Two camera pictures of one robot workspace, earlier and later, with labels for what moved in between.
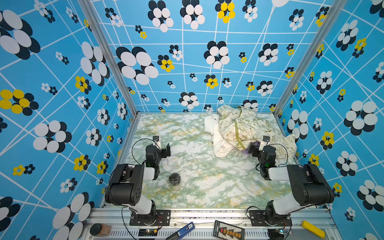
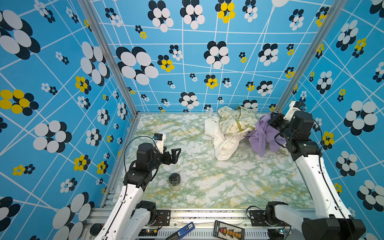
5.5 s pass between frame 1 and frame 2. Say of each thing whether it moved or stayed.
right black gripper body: moved
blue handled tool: stayed
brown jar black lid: stayed
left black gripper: moved
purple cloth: moved
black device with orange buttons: stayed
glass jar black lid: stayed
